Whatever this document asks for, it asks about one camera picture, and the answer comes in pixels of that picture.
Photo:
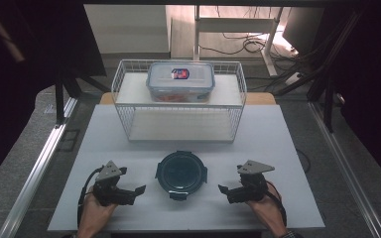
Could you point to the white cabinet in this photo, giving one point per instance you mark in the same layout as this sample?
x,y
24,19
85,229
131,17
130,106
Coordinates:
x,y
129,28

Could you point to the white desk frame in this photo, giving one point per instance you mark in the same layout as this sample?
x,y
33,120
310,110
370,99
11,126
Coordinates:
x,y
234,24

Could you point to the person's left hand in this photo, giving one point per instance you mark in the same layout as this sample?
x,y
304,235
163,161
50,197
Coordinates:
x,y
96,211

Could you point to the person's right hand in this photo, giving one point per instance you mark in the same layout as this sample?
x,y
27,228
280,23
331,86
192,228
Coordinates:
x,y
268,208

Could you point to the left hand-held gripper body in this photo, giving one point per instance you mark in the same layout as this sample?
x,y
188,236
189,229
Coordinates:
x,y
107,185

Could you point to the wooden board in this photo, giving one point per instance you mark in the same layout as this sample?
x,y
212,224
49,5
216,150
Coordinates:
x,y
261,98

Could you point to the black metal stand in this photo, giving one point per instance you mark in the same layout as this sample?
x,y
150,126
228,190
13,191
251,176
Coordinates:
x,y
327,105
59,99

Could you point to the dark round food container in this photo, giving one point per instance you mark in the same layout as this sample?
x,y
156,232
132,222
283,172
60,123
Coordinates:
x,y
182,173

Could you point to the white power strip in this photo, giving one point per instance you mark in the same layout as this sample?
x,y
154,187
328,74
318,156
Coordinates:
x,y
292,78

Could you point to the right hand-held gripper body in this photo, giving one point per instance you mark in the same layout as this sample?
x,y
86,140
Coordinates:
x,y
249,190

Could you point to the aluminium rail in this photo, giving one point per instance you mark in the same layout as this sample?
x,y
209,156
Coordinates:
x,y
344,165
36,175

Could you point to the clear rectangular food container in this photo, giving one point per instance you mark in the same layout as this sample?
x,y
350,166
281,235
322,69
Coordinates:
x,y
180,81

